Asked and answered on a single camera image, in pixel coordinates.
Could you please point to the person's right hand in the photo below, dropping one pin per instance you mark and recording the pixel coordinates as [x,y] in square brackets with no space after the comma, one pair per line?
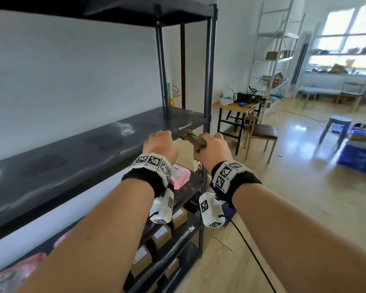
[216,152]

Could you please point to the person's left hand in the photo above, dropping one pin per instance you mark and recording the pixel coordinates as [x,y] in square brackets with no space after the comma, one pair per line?
[160,146]

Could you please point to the green and pink cleaning cloth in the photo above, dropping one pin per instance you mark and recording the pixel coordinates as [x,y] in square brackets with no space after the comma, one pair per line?
[193,138]

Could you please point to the dark metal shelf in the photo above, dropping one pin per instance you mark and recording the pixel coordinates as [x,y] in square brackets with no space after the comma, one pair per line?
[79,155]

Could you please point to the group of brown cardboard boxes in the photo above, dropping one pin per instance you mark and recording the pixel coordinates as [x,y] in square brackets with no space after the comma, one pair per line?
[161,236]

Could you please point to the person's left forearm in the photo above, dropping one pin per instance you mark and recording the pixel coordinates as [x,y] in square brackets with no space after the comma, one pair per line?
[94,241]

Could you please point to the person's right forearm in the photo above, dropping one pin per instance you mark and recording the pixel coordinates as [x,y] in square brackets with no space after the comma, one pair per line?
[292,241]

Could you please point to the black marker wristband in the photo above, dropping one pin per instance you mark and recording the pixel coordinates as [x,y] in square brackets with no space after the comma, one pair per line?
[244,181]
[140,176]

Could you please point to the wooden desk with black legs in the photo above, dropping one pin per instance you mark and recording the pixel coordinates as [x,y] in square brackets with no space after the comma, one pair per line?
[231,106]

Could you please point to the small wooden table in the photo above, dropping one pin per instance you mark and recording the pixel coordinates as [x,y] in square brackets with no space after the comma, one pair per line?
[177,97]

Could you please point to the wooden chair with grey seat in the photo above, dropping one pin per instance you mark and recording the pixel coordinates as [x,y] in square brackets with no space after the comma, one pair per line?
[263,131]

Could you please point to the small blue object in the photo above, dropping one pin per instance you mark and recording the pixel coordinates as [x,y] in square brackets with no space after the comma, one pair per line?
[242,104]

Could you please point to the colourful printed box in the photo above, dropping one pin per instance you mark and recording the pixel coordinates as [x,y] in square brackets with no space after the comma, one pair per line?
[168,91]

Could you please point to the white plastic bag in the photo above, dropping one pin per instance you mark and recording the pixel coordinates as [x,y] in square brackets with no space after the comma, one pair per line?
[227,96]

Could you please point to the white marker cube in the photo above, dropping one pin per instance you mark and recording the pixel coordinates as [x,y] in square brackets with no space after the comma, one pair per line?
[210,213]

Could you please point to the black gear pile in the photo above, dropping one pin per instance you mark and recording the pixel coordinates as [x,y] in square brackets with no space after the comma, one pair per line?
[248,97]

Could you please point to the white display shelving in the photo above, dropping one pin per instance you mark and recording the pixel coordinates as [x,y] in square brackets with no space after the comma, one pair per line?
[279,60]

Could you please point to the white low bench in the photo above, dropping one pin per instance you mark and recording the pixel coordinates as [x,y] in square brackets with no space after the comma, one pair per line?
[317,89]

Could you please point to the small grey table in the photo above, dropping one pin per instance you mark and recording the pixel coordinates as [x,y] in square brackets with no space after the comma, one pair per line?
[340,119]

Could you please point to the light wooden chair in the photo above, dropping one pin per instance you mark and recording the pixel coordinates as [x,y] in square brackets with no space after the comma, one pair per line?
[350,88]

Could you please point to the large bright window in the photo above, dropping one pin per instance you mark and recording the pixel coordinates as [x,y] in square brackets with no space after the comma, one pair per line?
[344,36]

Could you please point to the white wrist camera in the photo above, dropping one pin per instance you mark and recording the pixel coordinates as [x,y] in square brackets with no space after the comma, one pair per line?
[161,210]

